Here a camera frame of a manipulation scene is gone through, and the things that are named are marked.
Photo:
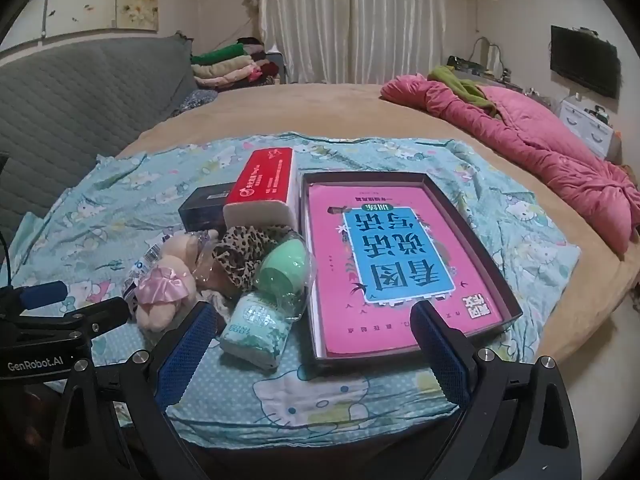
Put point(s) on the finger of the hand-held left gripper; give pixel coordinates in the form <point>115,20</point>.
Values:
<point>97,316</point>
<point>45,295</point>

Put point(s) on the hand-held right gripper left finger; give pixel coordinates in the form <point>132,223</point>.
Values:
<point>182,360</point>

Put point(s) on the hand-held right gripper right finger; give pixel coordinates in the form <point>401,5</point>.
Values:
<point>442,360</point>

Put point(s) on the white lace scrunchie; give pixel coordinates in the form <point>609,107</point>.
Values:
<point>217,300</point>

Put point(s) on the green tissue pack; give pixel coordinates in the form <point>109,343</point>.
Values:
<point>255,330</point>

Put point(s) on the peach plush toy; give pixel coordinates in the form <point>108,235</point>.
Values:
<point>187,245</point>

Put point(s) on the leopard print scrunchie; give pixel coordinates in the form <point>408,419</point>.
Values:
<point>240,247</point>

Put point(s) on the green egg makeup sponge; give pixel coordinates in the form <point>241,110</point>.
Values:
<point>282,265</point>

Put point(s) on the purple shallow box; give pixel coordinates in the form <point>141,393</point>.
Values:
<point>360,178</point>

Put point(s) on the plush toy with lilac bow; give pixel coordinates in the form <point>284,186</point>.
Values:
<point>165,287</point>

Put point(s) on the pink book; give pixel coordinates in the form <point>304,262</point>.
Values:
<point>330,270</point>

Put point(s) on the dark cardboard box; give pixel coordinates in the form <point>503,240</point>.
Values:
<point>205,207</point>

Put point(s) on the grey quilted headboard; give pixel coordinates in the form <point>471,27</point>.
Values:
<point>75,110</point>

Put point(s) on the red tissue pack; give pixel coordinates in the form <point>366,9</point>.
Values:
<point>265,180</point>

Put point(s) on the teal cartoon printed blanket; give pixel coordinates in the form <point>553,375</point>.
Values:
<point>400,160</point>

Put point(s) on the pink quilt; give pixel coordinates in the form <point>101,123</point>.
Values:
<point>550,150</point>

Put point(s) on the dark floral cloth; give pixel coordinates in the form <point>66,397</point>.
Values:
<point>197,101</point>

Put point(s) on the white drawer cabinet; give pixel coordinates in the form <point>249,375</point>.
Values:
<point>585,127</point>

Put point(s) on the green cloth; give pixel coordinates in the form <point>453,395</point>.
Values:
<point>460,82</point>

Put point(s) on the stack of folded clothes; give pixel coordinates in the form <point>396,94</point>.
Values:
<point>225,67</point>

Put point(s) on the black electronic device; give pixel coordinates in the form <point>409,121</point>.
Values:
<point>465,63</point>

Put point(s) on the white curtain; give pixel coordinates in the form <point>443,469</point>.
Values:
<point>350,10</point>

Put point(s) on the black wall television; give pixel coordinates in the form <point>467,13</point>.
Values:
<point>585,60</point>

